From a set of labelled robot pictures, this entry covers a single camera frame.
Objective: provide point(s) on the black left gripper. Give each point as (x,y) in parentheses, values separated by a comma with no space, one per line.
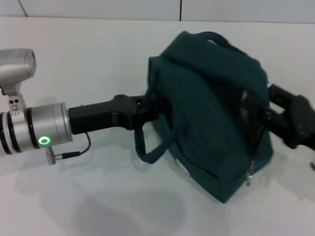
(103,115)

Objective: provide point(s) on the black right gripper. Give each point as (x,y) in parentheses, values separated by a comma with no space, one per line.
(302,123)

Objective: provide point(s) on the dark teal insulated bag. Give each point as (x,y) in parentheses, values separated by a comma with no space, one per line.
(209,110)

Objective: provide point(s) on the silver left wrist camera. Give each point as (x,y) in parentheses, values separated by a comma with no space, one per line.
(16,66)

